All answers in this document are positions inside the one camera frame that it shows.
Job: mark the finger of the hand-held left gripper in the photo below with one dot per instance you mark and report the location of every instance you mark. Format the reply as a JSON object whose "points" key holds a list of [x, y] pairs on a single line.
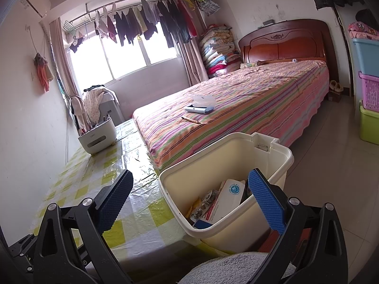
{"points": [[20, 248]]}

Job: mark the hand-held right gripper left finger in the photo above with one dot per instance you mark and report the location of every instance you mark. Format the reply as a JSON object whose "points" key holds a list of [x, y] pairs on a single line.
{"points": [[115, 201]]}

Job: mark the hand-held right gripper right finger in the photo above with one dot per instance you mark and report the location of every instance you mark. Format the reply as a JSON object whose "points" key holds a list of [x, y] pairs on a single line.
{"points": [[266, 201]]}

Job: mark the white red medicine box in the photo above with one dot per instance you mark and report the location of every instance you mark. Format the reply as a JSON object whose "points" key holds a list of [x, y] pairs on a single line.
{"points": [[231, 195]]}

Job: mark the cream plastic bin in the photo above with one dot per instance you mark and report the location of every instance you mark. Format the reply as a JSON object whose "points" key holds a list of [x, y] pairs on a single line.
{"points": [[237, 159]]}

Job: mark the small blue box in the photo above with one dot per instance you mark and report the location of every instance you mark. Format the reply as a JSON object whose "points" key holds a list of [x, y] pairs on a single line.
{"points": [[202, 224]]}

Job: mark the yellow snack bag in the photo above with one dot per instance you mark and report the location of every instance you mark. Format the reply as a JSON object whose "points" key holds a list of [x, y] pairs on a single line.
{"points": [[196, 205]]}

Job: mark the yellow checked tablecloth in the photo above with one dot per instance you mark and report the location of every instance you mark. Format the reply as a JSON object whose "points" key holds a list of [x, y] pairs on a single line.
{"points": [[142, 213]]}

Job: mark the red stool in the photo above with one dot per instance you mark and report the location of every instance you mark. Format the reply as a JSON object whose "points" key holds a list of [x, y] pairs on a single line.
{"points": [[274, 241]]}

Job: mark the white desk organizer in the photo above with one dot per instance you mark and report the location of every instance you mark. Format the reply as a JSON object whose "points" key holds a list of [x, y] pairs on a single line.
{"points": [[97, 142]]}

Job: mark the grey fuzzy cushion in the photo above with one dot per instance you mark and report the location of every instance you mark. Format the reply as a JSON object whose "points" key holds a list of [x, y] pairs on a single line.
{"points": [[231, 267]]}

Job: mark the bunch of pens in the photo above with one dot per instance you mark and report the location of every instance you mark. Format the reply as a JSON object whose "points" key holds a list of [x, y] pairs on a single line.
{"points": [[103, 120]]}

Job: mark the white hanging garment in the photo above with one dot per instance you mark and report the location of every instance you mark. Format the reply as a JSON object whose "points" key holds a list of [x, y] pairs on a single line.
{"points": [[78, 109]]}

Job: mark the dotted white cloth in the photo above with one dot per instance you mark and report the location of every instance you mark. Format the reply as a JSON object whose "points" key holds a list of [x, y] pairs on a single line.
{"points": [[93, 103]]}

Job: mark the striped bedsheet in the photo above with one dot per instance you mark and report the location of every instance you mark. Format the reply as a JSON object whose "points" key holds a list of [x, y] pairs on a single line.
{"points": [[237, 103]]}

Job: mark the yellow pencil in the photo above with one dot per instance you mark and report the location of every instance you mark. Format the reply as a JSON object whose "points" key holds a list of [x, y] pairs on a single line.
{"points": [[191, 120]]}

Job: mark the green storage box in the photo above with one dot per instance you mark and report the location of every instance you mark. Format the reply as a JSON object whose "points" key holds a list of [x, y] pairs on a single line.
{"points": [[370, 124]]}

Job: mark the beige slipper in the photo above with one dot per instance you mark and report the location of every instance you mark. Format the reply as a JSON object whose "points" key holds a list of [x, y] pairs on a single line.
{"points": [[332, 85], [340, 87]]}

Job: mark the floral pillow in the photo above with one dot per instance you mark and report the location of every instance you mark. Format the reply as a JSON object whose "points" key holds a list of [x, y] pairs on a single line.
{"points": [[248, 65]]}

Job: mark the window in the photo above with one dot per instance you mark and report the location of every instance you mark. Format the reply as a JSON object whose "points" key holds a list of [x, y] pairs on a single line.
{"points": [[124, 56]]}

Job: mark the beige curtain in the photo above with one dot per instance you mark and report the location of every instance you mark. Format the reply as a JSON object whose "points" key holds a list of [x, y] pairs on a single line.
{"points": [[63, 65], [194, 65]]}

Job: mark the orange hanging cloth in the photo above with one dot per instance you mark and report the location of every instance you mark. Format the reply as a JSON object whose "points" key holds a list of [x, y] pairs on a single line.
{"points": [[43, 74]]}

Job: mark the purple plastic basket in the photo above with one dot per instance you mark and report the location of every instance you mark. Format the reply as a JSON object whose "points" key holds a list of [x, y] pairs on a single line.
{"points": [[370, 91]]}

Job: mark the wooden headboard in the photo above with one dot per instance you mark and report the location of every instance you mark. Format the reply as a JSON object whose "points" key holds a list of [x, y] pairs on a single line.
{"points": [[284, 47]]}

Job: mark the stack of folded quilts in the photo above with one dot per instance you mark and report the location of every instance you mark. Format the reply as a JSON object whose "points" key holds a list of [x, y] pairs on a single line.
{"points": [[219, 50]]}

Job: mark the blue storage box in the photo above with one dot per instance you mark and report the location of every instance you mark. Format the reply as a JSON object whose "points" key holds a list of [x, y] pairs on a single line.
{"points": [[367, 56]]}

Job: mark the small grey box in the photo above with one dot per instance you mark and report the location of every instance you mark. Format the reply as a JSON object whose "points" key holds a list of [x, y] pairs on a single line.
{"points": [[268, 22]]}

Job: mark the row of hanging clothes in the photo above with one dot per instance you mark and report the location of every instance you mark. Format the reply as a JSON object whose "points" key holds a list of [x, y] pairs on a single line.
{"points": [[165, 23]]}

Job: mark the pink blanket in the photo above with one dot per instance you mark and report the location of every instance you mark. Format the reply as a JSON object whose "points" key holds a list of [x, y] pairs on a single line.
{"points": [[364, 31]]}

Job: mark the floral hanging bag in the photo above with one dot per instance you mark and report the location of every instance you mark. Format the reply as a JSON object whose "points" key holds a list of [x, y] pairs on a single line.
{"points": [[208, 4]]}

